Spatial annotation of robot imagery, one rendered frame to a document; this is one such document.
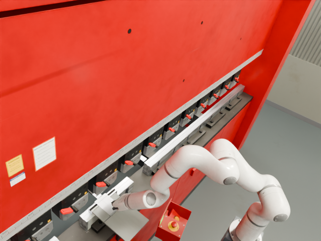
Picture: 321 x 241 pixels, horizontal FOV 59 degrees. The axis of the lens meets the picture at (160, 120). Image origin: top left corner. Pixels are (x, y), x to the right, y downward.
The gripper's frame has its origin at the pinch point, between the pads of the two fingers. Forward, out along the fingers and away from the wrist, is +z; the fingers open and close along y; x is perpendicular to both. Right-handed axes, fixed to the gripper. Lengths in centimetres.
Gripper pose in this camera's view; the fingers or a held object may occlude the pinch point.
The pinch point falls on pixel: (115, 203)
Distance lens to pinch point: 163.2
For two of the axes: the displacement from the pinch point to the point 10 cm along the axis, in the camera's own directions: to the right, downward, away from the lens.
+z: -6.4, 2.8, 7.1
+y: -5.9, 4.2, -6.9
